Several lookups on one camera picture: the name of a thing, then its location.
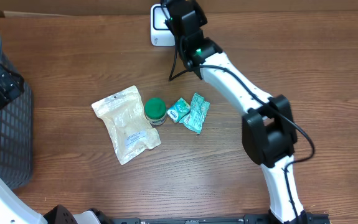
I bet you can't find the small teal tissue pack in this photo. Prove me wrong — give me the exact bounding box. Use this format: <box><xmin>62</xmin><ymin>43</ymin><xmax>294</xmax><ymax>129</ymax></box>
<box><xmin>167</xmin><ymin>98</ymin><xmax>191</xmax><ymax>123</ymax></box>

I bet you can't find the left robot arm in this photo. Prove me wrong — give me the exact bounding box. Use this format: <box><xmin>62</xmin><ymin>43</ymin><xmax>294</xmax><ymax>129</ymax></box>
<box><xmin>0</xmin><ymin>64</ymin><xmax>111</xmax><ymax>224</ymax></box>

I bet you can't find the teal wet wipes pack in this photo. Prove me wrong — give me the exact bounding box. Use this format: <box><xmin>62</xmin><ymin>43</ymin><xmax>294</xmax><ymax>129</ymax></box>
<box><xmin>179</xmin><ymin>93</ymin><xmax>210</xmax><ymax>134</ymax></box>

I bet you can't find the white barcode scanner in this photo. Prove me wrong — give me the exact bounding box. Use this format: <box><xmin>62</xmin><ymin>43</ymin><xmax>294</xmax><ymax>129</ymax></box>
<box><xmin>150</xmin><ymin>3</ymin><xmax>175</xmax><ymax>47</ymax></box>

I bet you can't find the grey plastic mesh basket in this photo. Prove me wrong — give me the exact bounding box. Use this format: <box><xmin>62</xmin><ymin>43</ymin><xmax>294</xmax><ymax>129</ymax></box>
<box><xmin>0</xmin><ymin>38</ymin><xmax>34</xmax><ymax>189</ymax></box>

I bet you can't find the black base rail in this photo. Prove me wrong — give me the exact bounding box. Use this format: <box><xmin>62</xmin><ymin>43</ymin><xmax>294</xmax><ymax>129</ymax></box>
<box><xmin>110</xmin><ymin>213</ymin><xmax>331</xmax><ymax>224</ymax></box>

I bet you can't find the brown cardboard backboard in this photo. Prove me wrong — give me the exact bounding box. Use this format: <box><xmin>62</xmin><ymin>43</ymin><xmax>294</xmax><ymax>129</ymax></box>
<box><xmin>0</xmin><ymin>0</ymin><xmax>358</xmax><ymax>17</ymax></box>

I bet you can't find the beige nut snack bag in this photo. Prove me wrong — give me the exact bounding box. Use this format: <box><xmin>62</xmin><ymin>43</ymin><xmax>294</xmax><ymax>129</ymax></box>
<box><xmin>92</xmin><ymin>85</ymin><xmax>161</xmax><ymax>165</ymax></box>

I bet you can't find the green cap white bottle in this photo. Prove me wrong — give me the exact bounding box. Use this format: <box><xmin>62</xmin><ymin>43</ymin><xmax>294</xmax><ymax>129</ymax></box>
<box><xmin>144</xmin><ymin>98</ymin><xmax>167</xmax><ymax>126</ymax></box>

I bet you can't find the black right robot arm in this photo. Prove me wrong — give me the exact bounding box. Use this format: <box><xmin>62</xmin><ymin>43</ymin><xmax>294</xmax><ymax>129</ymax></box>
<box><xmin>161</xmin><ymin>0</ymin><xmax>307</xmax><ymax>223</ymax></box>

